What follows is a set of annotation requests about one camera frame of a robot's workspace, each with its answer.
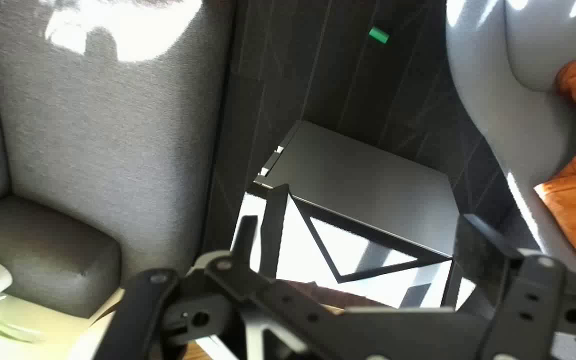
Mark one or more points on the dark grey fabric sofa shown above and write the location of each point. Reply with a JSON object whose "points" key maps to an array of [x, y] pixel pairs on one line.
{"points": [[109, 118]]}

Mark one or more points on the grey armchair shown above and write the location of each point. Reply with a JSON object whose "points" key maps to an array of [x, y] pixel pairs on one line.
{"points": [[504, 57]]}

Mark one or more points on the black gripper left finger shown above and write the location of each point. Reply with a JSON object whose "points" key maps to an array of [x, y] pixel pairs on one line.
{"points": [[239, 311]]}

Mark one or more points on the green floor marker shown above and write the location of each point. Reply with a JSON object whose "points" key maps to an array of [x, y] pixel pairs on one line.
{"points": [[376, 35]]}

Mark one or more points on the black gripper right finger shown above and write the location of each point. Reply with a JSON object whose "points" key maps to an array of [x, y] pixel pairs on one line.
{"points": [[522, 309]]}

